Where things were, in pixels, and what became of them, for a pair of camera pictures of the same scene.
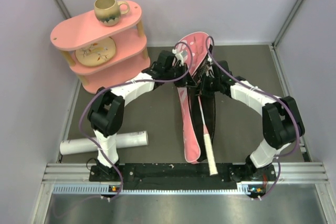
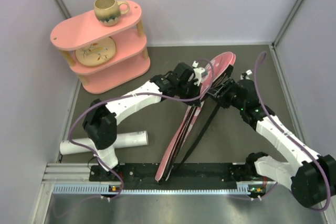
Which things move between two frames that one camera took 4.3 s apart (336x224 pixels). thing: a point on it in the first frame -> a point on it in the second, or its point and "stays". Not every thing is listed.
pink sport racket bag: (191, 50) -> (170, 155)
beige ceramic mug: (107, 10) stays
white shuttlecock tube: (85, 145) stays
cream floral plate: (97, 54) stays
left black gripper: (187, 81) -> (196, 90)
